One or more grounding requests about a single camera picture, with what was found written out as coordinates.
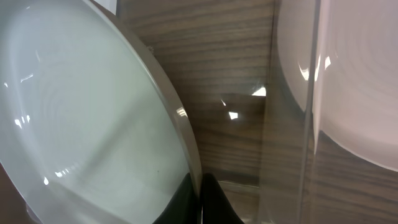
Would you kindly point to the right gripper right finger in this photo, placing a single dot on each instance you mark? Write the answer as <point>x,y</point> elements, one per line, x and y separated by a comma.
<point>215,205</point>

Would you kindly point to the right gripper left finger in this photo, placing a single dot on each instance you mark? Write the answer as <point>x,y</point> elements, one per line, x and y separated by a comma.
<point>183,206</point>

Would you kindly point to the grey plate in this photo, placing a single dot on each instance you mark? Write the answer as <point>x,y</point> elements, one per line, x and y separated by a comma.
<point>92,129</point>

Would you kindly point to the pink plate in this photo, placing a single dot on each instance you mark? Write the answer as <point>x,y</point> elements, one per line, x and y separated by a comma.
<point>346,50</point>

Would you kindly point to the clear plastic storage bin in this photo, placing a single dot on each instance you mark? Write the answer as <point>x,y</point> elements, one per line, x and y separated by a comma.
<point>222,59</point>

